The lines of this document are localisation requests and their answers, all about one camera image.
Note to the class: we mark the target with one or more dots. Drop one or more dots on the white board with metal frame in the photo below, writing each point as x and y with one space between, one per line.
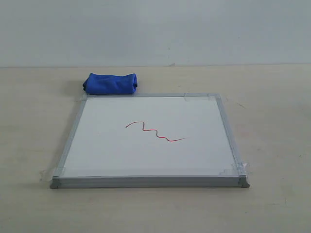
152 140

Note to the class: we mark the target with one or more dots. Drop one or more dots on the blue cloth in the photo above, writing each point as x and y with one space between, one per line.
97 84

